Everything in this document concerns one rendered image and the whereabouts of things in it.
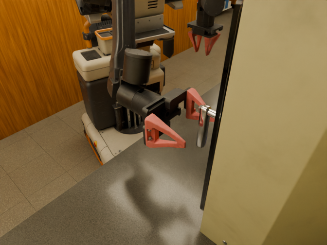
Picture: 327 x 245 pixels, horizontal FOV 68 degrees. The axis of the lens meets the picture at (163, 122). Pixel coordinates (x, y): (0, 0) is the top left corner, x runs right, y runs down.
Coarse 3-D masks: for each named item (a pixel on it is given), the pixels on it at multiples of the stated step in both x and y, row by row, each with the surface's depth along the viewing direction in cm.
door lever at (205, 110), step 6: (204, 108) 40; (210, 108) 40; (204, 114) 40; (210, 114) 40; (204, 120) 41; (198, 126) 43; (204, 126) 42; (198, 132) 43; (204, 132) 43; (198, 138) 44; (204, 138) 44; (198, 144) 45; (204, 144) 45
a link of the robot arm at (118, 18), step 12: (120, 0) 56; (132, 0) 57; (120, 12) 56; (132, 12) 57; (120, 24) 56; (132, 24) 57; (120, 36) 56; (132, 36) 57; (120, 48) 56; (132, 48) 57; (120, 60) 56
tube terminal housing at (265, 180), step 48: (288, 0) 21; (240, 48) 26; (288, 48) 22; (240, 96) 28; (288, 96) 25; (240, 144) 32; (288, 144) 27; (240, 192) 37; (288, 192) 30; (240, 240) 43; (288, 240) 39
